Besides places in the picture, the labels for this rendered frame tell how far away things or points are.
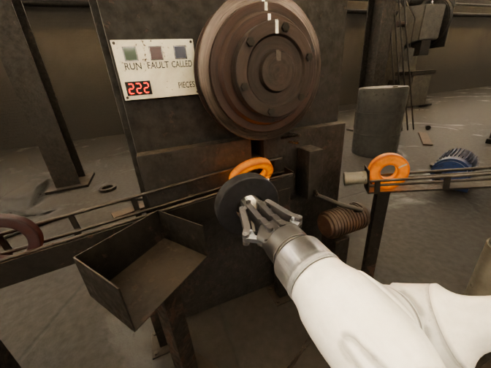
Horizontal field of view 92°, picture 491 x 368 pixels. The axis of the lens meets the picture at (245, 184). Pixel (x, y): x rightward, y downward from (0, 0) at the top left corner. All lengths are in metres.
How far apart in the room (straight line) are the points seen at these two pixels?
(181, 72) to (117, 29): 0.22
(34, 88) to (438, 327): 3.53
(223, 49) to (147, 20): 0.28
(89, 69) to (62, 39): 0.67
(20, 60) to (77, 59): 3.58
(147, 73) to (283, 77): 0.46
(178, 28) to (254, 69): 0.32
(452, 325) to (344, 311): 0.16
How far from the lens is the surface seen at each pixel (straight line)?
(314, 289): 0.33
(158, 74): 0.96
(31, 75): 3.52
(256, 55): 0.82
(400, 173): 1.17
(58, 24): 7.16
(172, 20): 1.00
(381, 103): 3.52
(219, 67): 0.83
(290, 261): 0.36
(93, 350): 1.52
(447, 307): 0.43
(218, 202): 0.53
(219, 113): 0.86
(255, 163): 0.88
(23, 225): 1.01
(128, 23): 0.99
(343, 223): 1.13
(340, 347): 0.31
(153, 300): 0.73
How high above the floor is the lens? 1.10
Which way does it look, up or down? 24 degrees down
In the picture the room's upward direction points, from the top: 4 degrees counter-clockwise
